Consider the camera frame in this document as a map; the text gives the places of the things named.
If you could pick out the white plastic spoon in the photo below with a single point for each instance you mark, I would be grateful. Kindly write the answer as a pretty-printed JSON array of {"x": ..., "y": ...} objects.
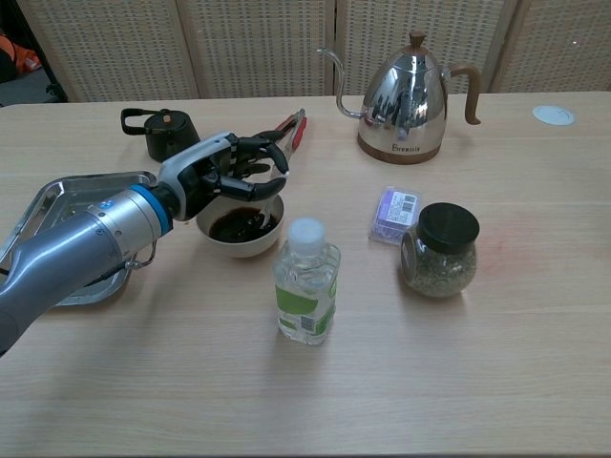
[{"x": 271, "y": 210}]

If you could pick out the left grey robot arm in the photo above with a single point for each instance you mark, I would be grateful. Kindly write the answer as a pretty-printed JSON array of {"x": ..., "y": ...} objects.
[{"x": 86, "y": 238}]

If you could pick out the steel tongs with red grips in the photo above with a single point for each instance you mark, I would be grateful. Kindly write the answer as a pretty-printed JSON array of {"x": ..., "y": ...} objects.
[{"x": 293, "y": 129}]

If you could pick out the white bowl dark liquid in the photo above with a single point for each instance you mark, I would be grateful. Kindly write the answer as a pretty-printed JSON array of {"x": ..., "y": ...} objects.
[{"x": 248, "y": 248}]

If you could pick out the clear bottle with green label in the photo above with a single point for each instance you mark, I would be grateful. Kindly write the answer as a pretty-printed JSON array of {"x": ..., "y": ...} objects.
[{"x": 305, "y": 286}]

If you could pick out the stainless steel tray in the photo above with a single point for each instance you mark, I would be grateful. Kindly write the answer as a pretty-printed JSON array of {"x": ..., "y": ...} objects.
[{"x": 71, "y": 191}]

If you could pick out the small black teapot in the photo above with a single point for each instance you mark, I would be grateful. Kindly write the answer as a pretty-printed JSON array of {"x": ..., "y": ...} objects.
[{"x": 174, "y": 131}]

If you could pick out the woven rattan screen panel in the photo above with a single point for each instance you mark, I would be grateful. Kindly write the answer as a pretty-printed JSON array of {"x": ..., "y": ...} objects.
[
  {"x": 258, "y": 47},
  {"x": 558, "y": 43},
  {"x": 372, "y": 28},
  {"x": 119, "y": 47}
]

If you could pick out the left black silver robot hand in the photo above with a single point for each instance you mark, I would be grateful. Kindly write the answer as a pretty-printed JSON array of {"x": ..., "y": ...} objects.
[{"x": 200, "y": 167}]

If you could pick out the small purple plastic box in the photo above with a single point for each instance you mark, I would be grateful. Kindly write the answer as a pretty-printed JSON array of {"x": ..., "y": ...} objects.
[{"x": 393, "y": 212}]

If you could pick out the orange fabric item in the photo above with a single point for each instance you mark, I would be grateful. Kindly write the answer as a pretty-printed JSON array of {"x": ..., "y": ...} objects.
[{"x": 21, "y": 55}]

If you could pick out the glass jar with black lid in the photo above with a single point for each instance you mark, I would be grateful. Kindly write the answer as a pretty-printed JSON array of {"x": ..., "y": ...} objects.
[{"x": 441, "y": 267}]

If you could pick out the white round table grommet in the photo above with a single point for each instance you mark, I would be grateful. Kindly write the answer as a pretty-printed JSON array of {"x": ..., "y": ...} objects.
[{"x": 554, "y": 116}]

